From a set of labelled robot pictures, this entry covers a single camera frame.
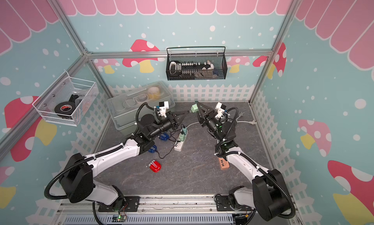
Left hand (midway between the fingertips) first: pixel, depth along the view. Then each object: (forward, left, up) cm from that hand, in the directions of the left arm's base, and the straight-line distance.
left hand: (189, 115), depth 69 cm
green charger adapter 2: (+3, +5, -26) cm, 27 cm away
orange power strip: (-12, -21, -30) cm, 39 cm away
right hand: (+2, -3, +4) cm, 6 cm away
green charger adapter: (+8, +3, -26) cm, 27 cm away
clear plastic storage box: (+17, +43, -15) cm, 49 cm away
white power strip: (+1, +7, -31) cm, 32 cm away
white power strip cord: (+20, -45, -31) cm, 58 cm away
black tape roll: (+2, +60, +2) cm, 60 cm away
